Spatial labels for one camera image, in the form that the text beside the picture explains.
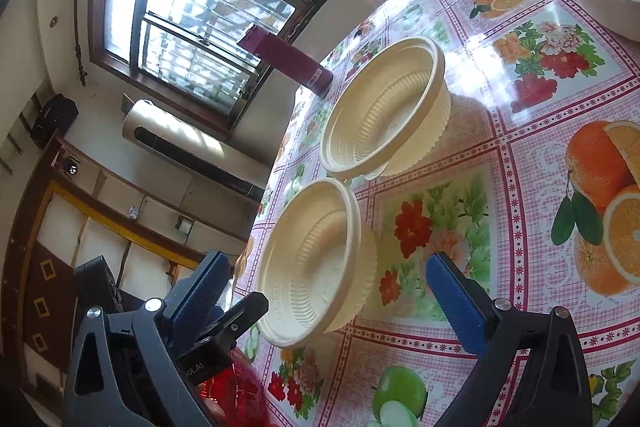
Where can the black speaker box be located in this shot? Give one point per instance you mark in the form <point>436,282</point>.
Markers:
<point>52,119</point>

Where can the large red glass plate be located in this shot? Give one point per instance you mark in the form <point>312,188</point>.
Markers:
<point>235,392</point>

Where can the floral fruit print tablecloth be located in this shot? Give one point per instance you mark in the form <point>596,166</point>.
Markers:
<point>530,117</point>

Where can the wooden framed window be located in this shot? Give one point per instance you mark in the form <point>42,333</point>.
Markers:
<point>200,7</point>

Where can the cream ribbed plastic bowl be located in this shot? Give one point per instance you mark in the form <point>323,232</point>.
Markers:
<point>310,267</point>
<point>380,107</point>

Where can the white tower air conditioner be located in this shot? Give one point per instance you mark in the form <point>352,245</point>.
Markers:
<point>165,134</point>

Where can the maroon thermos bottle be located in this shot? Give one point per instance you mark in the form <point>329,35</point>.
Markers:
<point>287,59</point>

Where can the small wall control panel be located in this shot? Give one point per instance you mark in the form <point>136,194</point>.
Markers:
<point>183,225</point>

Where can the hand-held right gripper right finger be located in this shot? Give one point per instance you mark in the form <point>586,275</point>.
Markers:
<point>456,302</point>

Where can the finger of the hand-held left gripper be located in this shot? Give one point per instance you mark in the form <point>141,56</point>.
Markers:
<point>240,314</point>

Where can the wooden wall cabinet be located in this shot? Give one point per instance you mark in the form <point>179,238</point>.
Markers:
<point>55,237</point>

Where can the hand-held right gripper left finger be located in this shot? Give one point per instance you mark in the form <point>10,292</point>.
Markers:
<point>199,294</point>

